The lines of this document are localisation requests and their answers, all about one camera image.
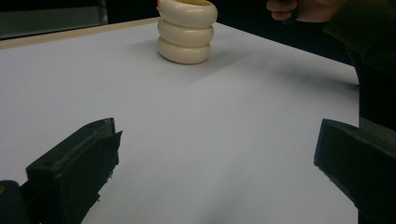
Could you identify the wooden table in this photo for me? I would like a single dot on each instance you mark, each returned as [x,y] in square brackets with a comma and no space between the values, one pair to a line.
[77,32]

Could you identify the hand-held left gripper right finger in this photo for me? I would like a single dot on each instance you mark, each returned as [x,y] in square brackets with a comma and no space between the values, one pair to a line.
[361,165]

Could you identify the cream ringed pen holder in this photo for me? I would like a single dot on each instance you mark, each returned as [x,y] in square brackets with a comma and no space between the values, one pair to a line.
[186,34]

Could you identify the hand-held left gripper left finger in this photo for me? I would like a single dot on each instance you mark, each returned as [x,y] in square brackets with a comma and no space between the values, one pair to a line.
[71,174]

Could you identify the white table board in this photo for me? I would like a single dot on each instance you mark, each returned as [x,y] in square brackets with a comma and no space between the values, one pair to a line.
[202,124]

